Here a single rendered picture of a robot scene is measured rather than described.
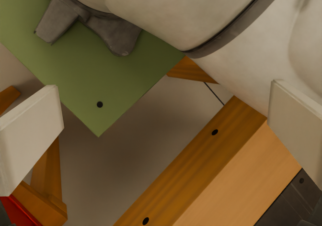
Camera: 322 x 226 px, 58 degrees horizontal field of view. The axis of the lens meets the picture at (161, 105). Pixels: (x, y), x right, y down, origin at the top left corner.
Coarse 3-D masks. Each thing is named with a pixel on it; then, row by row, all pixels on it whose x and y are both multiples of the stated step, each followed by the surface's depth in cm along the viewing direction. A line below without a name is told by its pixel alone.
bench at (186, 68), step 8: (184, 56) 115; (176, 64) 115; (184, 64) 108; (192, 64) 102; (168, 72) 134; (176, 72) 124; (184, 72) 115; (192, 72) 108; (200, 72) 102; (200, 80) 109; (208, 80) 102
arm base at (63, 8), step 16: (64, 0) 32; (48, 16) 32; (64, 16) 32; (80, 16) 33; (96, 16) 34; (112, 16) 33; (48, 32) 32; (64, 32) 34; (96, 32) 36; (112, 32) 36; (128, 32) 36; (112, 48) 37; (128, 48) 37
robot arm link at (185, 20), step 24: (96, 0) 26; (120, 0) 21; (144, 0) 19; (168, 0) 19; (192, 0) 18; (216, 0) 18; (240, 0) 19; (144, 24) 24; (168, 24) 21; (192, 24) 20; (216, 24) 20; (192, 48) 24
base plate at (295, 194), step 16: (304, 176) 57; (288, 192) 56; (304, 192) 58; (320, 192) 59; (272, 208) 55; (288, 208) 57; (304, 208) 58; (256, 224) 55; (272, 224) 56; (288, 224) 58
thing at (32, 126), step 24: (48, 96) 16; (0, 120) 12; (24, 120) 14; (48, 120) 16; (0, 144) 12; (24, 144) 14; (48, 144) 16; (0, 168) 12; (24, 168) 13; (0, 192) 12
